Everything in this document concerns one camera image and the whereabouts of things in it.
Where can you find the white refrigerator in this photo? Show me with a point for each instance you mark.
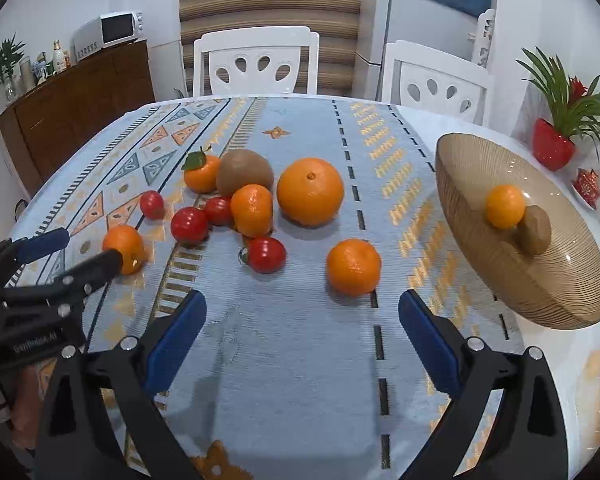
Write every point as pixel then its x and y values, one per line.
pixel 420 30

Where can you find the red tomato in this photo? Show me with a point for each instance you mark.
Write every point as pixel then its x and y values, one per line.
pixel 218 211
pixel 189 226
pixel 265 255
pixel 152 205

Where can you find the white dining chair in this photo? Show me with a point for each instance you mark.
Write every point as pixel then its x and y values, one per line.
pixel 255 42
pixel 440 62
pixel 487 35

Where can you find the white bottle with gold cap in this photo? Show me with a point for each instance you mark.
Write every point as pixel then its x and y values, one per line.
pixel 58 57

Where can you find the blue and white ceramic jar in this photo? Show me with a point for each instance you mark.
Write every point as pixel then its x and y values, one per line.
pixel 41 70

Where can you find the large orange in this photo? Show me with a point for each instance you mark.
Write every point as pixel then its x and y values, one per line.
pixel 310 192

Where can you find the white microwave oven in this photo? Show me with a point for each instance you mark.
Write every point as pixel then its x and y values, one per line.
pixel 107 32

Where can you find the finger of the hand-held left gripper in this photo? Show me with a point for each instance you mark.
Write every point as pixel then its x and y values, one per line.
pixel 42 244
pixel 92 271

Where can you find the green plant in glass vase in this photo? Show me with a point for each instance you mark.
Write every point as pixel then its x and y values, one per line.
pixel 2 62

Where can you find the red star ornament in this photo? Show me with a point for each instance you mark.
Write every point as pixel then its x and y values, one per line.
pixel 586 186

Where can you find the person's left hand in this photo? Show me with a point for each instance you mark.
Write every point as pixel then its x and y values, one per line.
pixel 27 402

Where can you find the brown kiwi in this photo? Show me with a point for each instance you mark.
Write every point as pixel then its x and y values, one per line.
pixel 537 232
pixel 245 171

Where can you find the green plant in red pot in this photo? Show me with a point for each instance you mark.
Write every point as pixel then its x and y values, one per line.
pixel 555 142

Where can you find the brown wooden sideboard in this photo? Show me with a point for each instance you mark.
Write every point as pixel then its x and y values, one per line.
pixel 80 105

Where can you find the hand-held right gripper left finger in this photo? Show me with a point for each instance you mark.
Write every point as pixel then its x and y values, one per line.
pixel 175 340

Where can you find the ribbed amber glass bowl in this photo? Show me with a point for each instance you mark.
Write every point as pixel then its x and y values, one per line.
pixel 480 240

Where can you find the white canister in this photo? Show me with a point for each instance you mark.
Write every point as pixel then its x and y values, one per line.
pixel 26 74

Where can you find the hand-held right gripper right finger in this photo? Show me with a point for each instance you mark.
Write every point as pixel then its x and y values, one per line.
pixel 427 345

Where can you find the mandarin with green leaf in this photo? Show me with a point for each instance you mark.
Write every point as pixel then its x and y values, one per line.
pixel 203 175

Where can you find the striped brown curtain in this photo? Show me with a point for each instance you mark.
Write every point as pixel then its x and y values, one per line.
pixel 270 0

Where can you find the patterned blue tablecloth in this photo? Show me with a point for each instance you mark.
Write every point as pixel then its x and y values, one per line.
pixel 300 345

